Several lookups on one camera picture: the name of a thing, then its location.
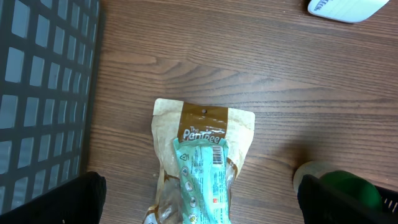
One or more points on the dark grey plastic basket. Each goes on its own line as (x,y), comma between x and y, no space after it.
(50,53)

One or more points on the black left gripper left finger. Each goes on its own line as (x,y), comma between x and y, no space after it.
(80,200)

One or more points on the brown snack bag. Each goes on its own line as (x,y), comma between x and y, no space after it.
(174,119)

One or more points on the green lid jar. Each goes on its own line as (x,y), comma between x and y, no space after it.
(346,182)

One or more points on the teal snack packet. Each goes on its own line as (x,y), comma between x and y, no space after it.
(203,186)

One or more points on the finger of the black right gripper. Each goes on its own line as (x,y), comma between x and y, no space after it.
(389,200)

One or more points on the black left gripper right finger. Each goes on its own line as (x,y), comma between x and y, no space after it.
(321,203)

